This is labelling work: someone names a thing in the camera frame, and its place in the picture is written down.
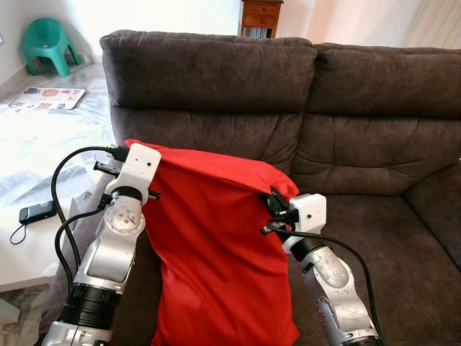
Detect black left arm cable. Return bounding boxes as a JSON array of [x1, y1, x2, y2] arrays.
[[50, 144, 132, 289]]

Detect red pillow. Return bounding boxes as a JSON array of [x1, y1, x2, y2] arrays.
[[124, 139, 300, 346]]

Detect printed white play mat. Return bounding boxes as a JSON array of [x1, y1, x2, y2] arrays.
[[9, 86, 86, 110]]

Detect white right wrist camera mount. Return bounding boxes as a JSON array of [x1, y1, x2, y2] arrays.
[[282, 193, 327, 253]]

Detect small black device with strap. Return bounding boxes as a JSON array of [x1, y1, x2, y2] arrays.
[[9, 202, 57, 246]]

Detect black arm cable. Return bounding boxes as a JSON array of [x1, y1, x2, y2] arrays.
[[50, 144, 132, 289], [261, 220, 379, 343]]

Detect green plastic chair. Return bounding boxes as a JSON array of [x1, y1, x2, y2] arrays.
[[22, 18, 81, 78]]

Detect brown wooden drawer cabinet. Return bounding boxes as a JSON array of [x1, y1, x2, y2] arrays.
[[240, 0, 283, 38]]

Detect dark grey fabric sofa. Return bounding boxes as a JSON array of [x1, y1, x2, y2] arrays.
[[43, 30, 461, 346]]

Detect white low table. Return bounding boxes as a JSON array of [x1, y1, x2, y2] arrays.
[[0, 169, 98, 325]]

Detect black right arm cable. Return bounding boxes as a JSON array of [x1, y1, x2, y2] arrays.
[[261, 220, 379, 343]]

